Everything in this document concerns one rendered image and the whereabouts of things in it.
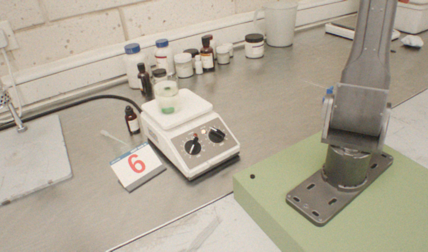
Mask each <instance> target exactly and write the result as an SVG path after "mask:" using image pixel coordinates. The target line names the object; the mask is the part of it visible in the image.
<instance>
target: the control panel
mask: <svg viewBox="0 0 428 252"><path fill-rule="evenodd" d="M212 127H214V128H216V129H219V130H221V131H222V132H223V133H225V137H224V139H223V141H222V142H220V143H214V142H212V141H211V140H210V139H209V137H208V134H209V130H210V128H212ZM202 130H205V133H202ZM193 134H197V137H198V142H199V143H200V145H201V150H200V152H199V153H198V154H196V155H191V154H188V153H187V152H186V151H185V143H186V142H187V141H189V140H193V139H194V136H193ZM170 140H171V142H172V144H173V145H174V147H175V148H176V150H177V152H178V153H179V155H180V156H181V158H182V159H183V161H184V163H185V164H186V166H187V167H188V169H192V168H194V167H196V166H198V165H200V164H202V163H204V162H206V161H207V160H209V159H211V158H213V157H215V156H217V155H219V154H221V153H223V152H224V151H226V150H228V149H230V148H232V147H234V146H236V145H237V144H238V143H237V142H236V140H235V139H234V138H233V136H232V135H231V133H230V132H229V131H228V129H227V128H226V126H225V125H224V124H223V122H222V121H221V120H220V118H219V117H217V118H215V119H212V120H210V121H208V122H206V123H204V124H202V125H199V126H197V127H195V128H193V129H191V130H189V131H186V132H184V133H182V134H180V135H178V136H176V137H173V138H171V139H170Z"/></svg>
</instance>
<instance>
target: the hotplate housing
mask: <svg viewBox="0 0 428 252"><path fill-rule="evenodd" d="M217 117H219V118H220V120H221V121H222V122H223V124H224V125H225V126H226V128H227V129H228V131H229V132H230V133H231V135H232V136H233V138H234V139H235V140H236V142H237V143H238V144H237V145H236V146H234V147H232V148H230V149H228V150H226V151H224V152H223V153H221V154H219V155H217V156H215V157H213V158H211V159H209V160H207V161H206V162H204V163H202V164H200V165H198V166H196V167H194V168H192V169H188V167H187V166H186V164H185V163H184V161H183V159H182V158H181V156H180V155H179V153H178V152H177V150H176V148H175V147H174V145H173V144H172V142H171V140H170V139H171V138H173V137H176V136H178V135H180V134H182V133H184V132H186V131H189V130H191V129H193V128H195V127H197V126H199V125H202V124H204V123H206V122H208V121H210V120H212V119H215V118H217ZM140 118H141V122H142V126H143V129H144V133H145V135H146V136H147V138H148V139H149V140H150V141H151V142H152V143H153V144H154V145H155V146H156V147H157V148H158V149H159V150H160V151H161V152H162V153H163V154H164V155H165V156H166V157H167V158H168V159H169V160H170V161H171V163H172V164H173V165H174V166H175V167H176V168H177V169H178V170H179V171H180V172H181V173H182V174H183V175H184V176H185V177H186V178H187V179H188V180H189V181H190V180H192V179H194V178H196V177H198V176H199V175H201V174H203V173H205V172H207V171H209V170H210V169H212V168H214V167H216V166H218V165H220V164H222V163H223V162H225V161H227V160H229V159H231V158H232V157H234V156H236V155H238V154H240V143H239V142H238V140H237V139H236V137H235V136H234V135H233V133H232V132H231V131H230V129H229V128H228V126H227V125H226V124H225V122H224V121H223V120H222V118H221V117H220V115H219V114H217V113H216V112H214V111H212V110H211V111H209V112H207V113H205V114H202V115H200V116H198V117H196V118H193V119H191V120H189V121H187V122H184V123H182V124H180V125H178V126H175V127H173V128H171V129H162V128H161V127H160V126H159V125H158V124H157V123H156V122H155V121H154V120H152V119H151V118H150V117H149V116H148V115H147V114H146V113H145V112H144V111H143V112H141V114H140Z"/></svg>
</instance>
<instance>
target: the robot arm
mask: <svg viewBox="0 0 428 252"><path fill-rule="evenodd" d="M409 1H410V0H359V5H358V12H357V18H356V25H355V31H354V37H353V42H352V46H351V50H350V53H349V56H348V59H347V61H346V64H345V66H344V68H343V70H342V72H341V78H340V81H339V82H337V84H336V90H335V94H334V93H331V94H326V95H325V97H324V103H323V108H322V114H321V119H322V120H325V121H324V126H323V131H322V136H321V143H324V144H328V148H327V154H326V160H325V163H324V164H323V165H322V168H321V169H319V170H318V171H317V172H315V173H314V174H313V175H311V176H310V177H308V178H307V179H306V180H304V181H303V182H302V183H300V184H299V185H297V186H296V187H295V188H293V189H292V190H291V191H289V192H288V193H287V194H286V198H285V202H286V203H287V204H288V205H289V206H290V207H292V208H293V209H294V210H295V211H297V212H298V213H299V214H301V215H302V216H303V217H304V218H306V219H307V220H308V221H309V222H311V223H312V224H313V225H315V226H316V227H323V226H325V225H326V224H327V223H328V222H330V221H331V220H332V219H333V218H334V217H335V216H336V215H338V214H339V213H340V212H341V211H342V210H343V209H344V208H345V207H347V206H348V205H349V204H350V203H351V202H352V201H353V200H354V199H355V198H356V197H358V196H359V195H360V194H361V193H362V192H363V191H364V190H365V189H366V188H367V187H369V186H370V185H371V184H372V183H373V182H374V181H375V180H376V179H377V178H378V177H379V176H380V175H381V174H383V173H384V172H385V171H386V170H387V169H388V168H389V167H390V166H391V165H392V163H393V160H394V158H393V156H391V155H389V154H387V153H385V152H383V151H382V150H383V146H384V141H385V136H386V132H387V127H388V122H389V117H390V112H391V103H390V102H387V101H388V96H389V86H390V81H391V76H390V46H391V39H392V33H393V27H394V21H395V15H396V9H397V3H398V2H402V3H405V4H408V3H409ZM332 203H333V204H332ZM330 204H332V205H330Z"/></svg>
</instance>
